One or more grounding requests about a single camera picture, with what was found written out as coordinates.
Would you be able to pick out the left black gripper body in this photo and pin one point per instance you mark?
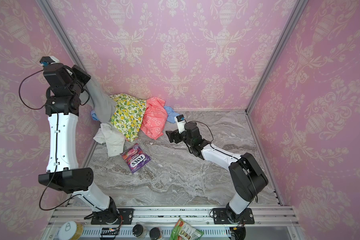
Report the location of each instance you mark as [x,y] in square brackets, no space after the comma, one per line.
[80,78]

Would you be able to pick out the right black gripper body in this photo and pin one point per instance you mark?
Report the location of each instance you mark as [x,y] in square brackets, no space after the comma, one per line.
[178,137]

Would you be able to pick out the grey cloth garment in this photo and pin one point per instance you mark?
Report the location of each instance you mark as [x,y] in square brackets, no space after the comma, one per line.
[103,105]

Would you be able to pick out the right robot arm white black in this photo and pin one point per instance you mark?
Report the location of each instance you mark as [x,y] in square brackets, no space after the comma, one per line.
[247,176]

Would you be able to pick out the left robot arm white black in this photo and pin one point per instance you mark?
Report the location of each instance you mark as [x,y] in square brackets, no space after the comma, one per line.
[63,172]

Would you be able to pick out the light blue cloth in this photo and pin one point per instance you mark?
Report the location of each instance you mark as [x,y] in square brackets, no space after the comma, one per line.
[170,112]

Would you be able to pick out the pink patterned cloth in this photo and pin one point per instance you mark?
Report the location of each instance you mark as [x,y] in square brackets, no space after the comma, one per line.
[154,119]

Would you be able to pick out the lemon print yellow cloth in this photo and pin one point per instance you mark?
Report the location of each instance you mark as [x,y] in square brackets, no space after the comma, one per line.
[128,115]

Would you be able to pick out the white cream cloth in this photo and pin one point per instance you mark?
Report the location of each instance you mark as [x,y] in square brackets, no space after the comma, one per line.
[112,138]

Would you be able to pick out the purple Fox's candy bag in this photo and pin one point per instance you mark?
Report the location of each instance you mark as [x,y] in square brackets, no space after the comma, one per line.
[135,158]

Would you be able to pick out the green snack packet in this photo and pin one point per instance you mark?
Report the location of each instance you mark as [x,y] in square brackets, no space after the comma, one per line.
[184,231]

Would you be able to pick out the black round jar lid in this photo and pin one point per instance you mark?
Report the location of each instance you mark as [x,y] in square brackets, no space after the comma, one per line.
[156,234]
[140,231]

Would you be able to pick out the black round object bottom right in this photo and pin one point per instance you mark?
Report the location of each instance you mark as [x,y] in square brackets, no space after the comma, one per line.
[238,233]

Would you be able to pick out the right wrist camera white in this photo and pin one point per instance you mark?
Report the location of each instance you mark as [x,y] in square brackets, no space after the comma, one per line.
[180,121]

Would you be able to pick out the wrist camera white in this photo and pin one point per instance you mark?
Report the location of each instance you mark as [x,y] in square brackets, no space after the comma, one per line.
[48,60]
[180,121]

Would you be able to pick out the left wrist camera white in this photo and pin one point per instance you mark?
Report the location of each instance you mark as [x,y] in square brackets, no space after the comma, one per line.
[48,60]

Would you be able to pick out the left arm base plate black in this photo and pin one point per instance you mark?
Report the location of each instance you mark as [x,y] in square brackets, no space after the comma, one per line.
[125,215]

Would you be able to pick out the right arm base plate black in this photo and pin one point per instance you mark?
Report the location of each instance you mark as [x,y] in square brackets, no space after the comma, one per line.
[223,216]

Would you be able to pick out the aluminium rail frame front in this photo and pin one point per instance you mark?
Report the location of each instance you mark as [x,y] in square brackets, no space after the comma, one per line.
[271,223]

